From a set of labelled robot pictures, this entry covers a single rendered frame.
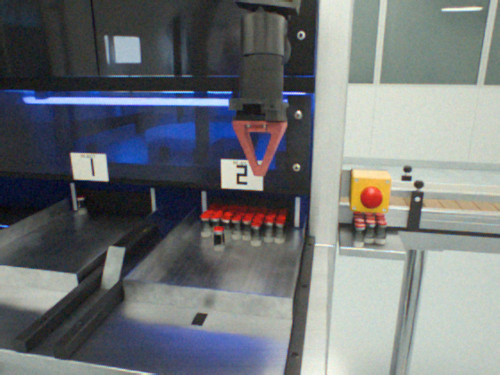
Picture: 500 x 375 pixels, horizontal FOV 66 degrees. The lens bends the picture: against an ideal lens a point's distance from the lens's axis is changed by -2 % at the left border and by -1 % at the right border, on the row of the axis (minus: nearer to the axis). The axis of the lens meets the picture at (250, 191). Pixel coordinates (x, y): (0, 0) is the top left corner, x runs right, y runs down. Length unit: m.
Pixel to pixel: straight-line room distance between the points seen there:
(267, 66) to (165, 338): 0.38
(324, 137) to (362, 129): 4.66
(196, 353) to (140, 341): 0.08
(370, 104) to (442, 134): 0.98
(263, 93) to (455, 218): 0.57
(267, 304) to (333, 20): 0.48
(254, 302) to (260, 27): 0.37
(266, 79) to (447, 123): 5.12
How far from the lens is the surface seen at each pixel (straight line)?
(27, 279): 0.75
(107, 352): 0.56
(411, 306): 1.07
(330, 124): 0.75
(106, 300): 0.63
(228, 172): 0.79
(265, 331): 0.57
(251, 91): 0.50
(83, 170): 0.93
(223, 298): 0.59
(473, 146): 5.72
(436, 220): 0.93
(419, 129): 5.51
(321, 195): 0.78
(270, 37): 0.51
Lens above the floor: 1.22
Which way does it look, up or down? 17 degrees down
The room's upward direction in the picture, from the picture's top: straight up
